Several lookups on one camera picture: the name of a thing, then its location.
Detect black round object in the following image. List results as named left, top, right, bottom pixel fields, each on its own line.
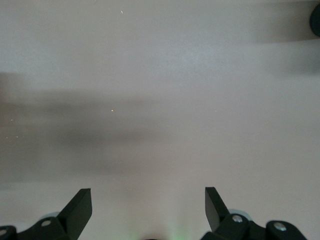
left=309, top=3, right=320, bottom=39

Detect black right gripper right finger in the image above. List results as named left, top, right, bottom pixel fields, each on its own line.
left=201, top=186, right=309, bottom=240

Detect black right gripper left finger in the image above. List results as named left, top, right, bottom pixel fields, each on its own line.
left=0, top=188, right=93, bottom=240

